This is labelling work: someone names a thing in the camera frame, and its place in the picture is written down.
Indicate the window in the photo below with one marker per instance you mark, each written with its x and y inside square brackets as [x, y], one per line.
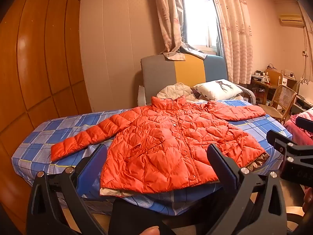
[201, 25]

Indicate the right patterned curtain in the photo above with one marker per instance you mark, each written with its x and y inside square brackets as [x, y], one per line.
[237, 37]

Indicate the white printed pillow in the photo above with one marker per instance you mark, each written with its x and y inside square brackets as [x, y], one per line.
[218, 90]

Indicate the wooden wardrobe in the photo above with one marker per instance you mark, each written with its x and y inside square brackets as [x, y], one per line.
[41, 79]

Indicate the patterned curtain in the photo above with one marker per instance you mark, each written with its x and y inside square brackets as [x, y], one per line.
[172, 20]
[237, 37]

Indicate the pink ruffled bedspread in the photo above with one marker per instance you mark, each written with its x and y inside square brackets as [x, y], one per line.
[300, 136]

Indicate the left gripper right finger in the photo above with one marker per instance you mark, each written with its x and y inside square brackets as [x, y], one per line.
[256, 202]

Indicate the wooden desk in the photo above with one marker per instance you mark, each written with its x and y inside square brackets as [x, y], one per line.
[269, 79]

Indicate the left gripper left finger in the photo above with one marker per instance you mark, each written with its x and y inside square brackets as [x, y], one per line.
[45, 215]

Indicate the grey yellow blue headboard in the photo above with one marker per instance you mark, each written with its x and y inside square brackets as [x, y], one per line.
[159, 72]

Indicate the wall air conditioner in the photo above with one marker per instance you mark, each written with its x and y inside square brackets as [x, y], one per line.
[292, 20]

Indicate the rattan wooden chair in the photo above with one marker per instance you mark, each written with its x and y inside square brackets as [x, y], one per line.
[281, 103]

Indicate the orange puffer jacket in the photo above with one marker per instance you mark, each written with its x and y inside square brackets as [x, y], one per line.
[162, 147]

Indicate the person right hand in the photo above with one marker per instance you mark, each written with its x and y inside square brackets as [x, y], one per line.
[307, 201]

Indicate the left patterned curtain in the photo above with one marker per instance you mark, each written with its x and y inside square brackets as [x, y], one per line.
[172, 20]

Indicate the person left hand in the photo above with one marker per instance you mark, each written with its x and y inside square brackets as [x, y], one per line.
[151, 231]

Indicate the beige quilted jacket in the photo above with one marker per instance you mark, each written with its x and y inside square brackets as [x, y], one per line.
[175, 91]

